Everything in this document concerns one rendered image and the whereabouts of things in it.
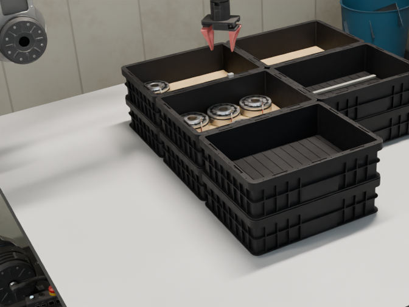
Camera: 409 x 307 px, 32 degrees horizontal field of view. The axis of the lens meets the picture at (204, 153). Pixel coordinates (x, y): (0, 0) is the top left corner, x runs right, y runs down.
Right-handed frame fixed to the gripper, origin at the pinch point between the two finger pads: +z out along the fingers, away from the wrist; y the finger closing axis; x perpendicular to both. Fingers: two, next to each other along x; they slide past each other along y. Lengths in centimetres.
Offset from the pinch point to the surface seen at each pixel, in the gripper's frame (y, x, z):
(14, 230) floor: 115, -31, 107
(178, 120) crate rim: 6.9, 22.2, 14.0
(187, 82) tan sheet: 21.7, -24.4, 23.4
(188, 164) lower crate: 3.5, 25.4, 26.2
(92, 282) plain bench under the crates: 14, 69, 37
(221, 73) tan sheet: 12.3, -34.3, 23.3
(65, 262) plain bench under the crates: 24, 64, 37
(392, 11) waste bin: -30, -211, 55
